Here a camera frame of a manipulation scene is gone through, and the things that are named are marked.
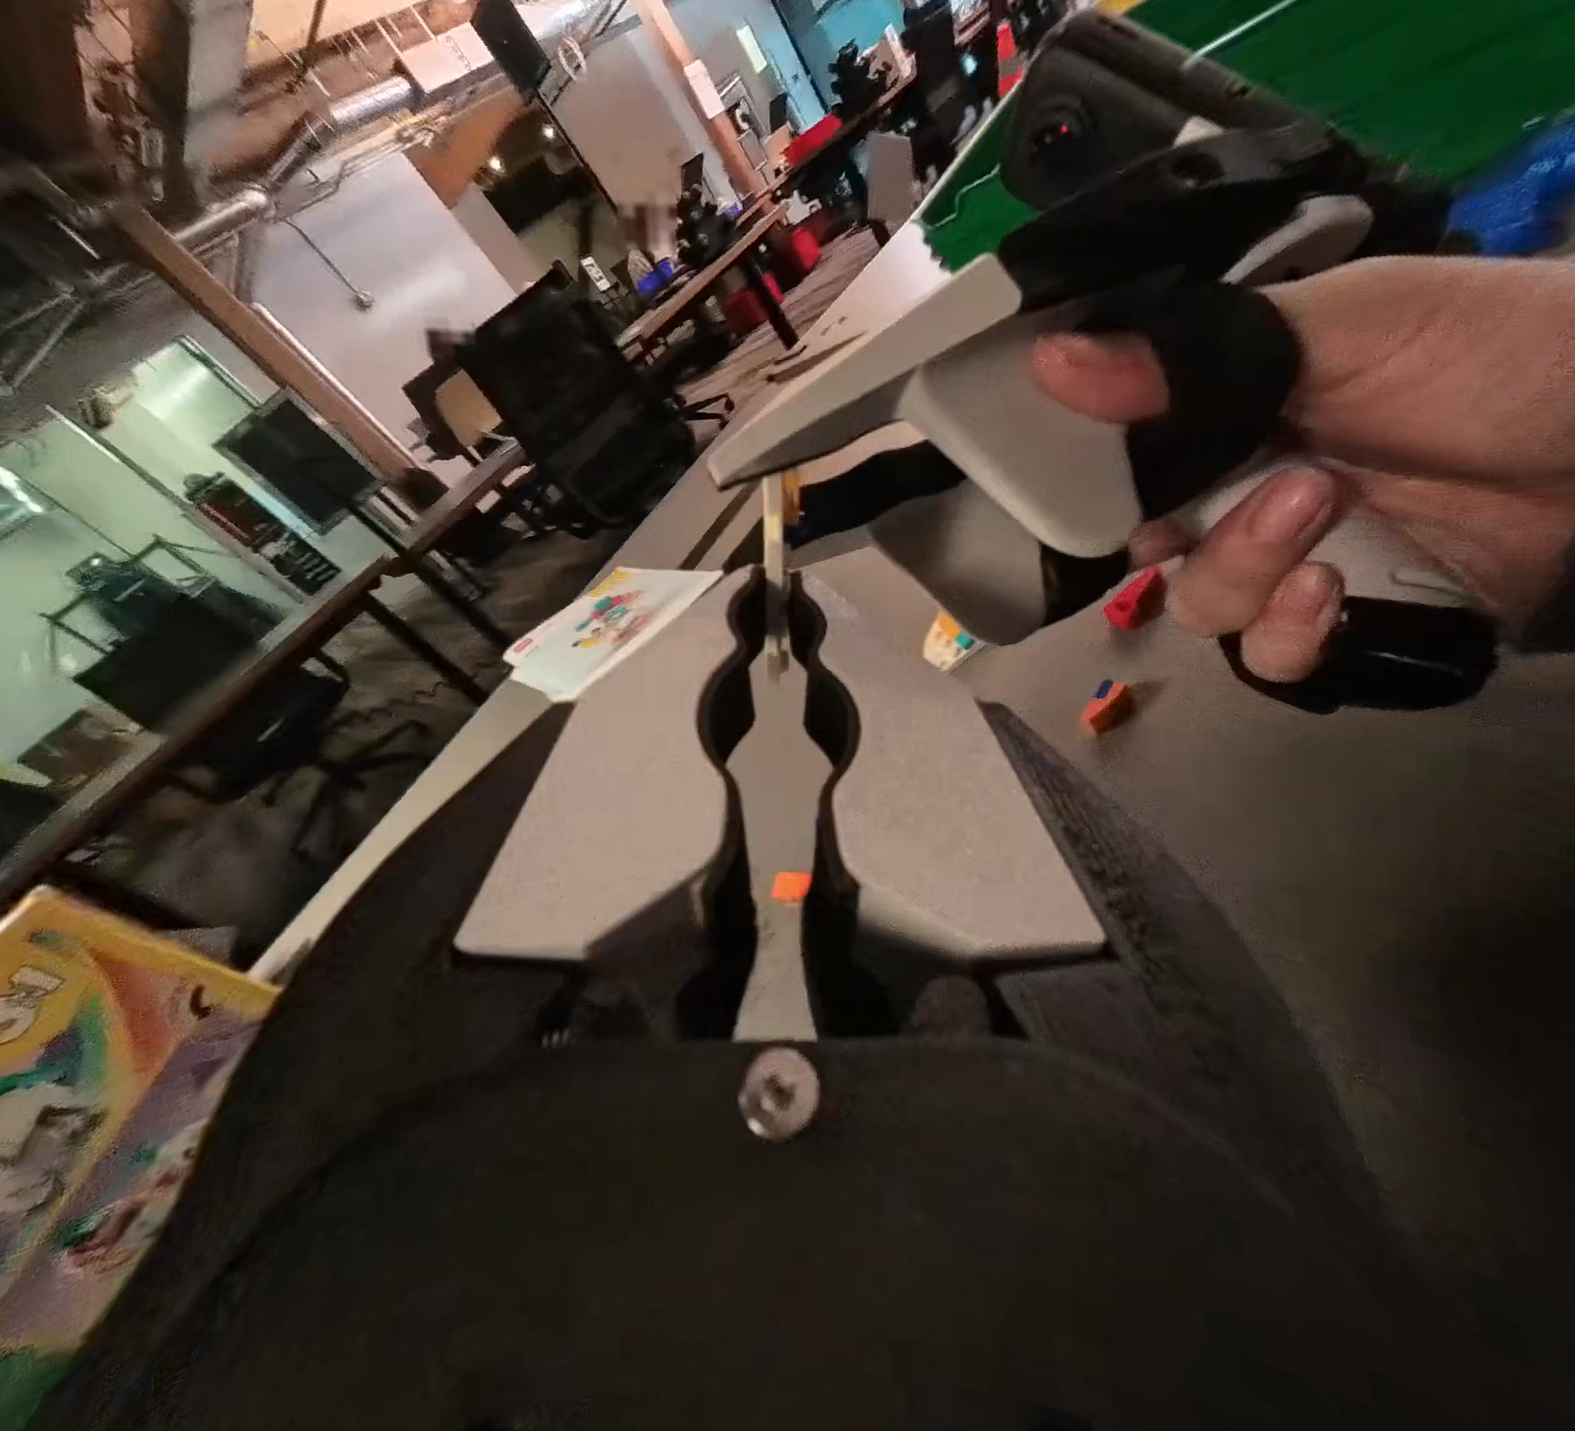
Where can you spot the black office chair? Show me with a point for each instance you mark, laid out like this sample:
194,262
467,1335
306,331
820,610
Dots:
580,397

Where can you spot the blue plastic object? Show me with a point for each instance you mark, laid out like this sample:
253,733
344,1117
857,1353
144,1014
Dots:
1520,194

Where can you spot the colourful brick plate assembly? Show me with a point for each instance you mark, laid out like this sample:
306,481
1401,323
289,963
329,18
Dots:
776,557

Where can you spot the grey upright panel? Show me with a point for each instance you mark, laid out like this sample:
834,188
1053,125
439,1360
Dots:
893,183

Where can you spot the red storage crate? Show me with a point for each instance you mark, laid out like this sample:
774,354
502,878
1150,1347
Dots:
751,305

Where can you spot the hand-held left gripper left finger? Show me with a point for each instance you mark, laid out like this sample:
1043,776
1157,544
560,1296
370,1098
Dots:
591,827

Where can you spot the person's right hand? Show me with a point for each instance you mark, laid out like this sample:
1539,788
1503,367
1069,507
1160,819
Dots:
1440,397

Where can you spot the yellow toy set box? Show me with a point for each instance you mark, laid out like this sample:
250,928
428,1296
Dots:
86,1086

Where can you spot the brown table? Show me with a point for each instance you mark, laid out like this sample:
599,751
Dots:
715,262

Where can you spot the green plastic bin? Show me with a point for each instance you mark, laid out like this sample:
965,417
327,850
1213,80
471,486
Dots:
1355,16

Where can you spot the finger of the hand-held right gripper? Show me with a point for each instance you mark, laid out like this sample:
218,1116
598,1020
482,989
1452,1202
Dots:
862,372

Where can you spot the white and orange brick plate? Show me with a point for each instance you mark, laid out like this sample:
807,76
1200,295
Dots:
951,643

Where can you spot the orange and blue toy brick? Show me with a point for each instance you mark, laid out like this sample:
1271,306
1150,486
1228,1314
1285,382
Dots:
1106,707

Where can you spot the instruction booklet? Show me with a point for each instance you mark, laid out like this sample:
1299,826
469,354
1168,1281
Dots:
603,625

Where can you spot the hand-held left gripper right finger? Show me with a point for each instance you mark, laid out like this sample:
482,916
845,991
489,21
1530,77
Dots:
961,827

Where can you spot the red toy brick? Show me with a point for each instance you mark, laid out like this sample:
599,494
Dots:
1132,600

